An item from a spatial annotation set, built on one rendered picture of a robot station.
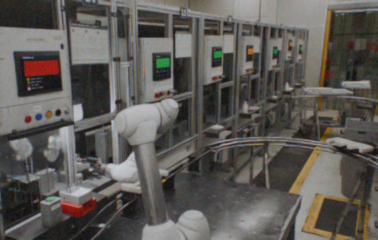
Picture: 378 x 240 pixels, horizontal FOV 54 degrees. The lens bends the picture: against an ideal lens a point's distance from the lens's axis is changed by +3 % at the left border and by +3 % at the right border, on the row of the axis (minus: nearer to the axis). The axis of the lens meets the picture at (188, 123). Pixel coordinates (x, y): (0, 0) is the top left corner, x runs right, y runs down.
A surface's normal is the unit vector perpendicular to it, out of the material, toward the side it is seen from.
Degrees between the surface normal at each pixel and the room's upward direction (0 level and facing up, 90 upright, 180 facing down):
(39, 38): 90
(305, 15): 90
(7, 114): 90
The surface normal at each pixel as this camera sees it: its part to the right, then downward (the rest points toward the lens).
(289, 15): -0.45, 0.19
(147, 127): 0.65, -0.02
